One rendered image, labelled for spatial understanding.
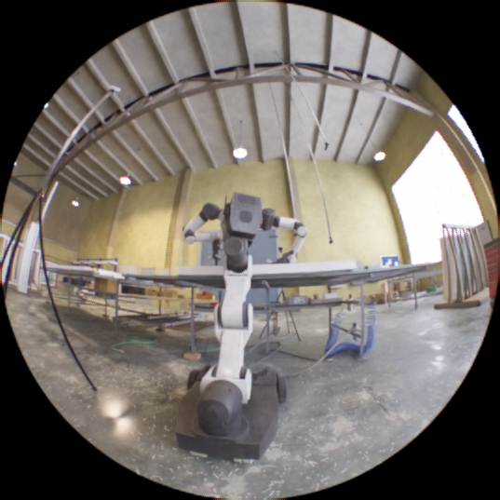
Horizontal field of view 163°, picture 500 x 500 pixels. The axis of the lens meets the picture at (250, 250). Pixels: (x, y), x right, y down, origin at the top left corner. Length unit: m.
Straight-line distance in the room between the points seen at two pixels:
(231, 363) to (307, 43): 8.31
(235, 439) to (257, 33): 8.22
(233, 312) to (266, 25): 7.85
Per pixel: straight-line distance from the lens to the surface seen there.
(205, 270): 1.44
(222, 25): 7.76
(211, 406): 0.62
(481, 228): 7.39
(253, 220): 1.13
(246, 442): 0.71
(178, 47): 8.15
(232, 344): 0.89
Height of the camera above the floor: 0.69
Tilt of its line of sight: 15 degrees up
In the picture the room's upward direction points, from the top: straight up
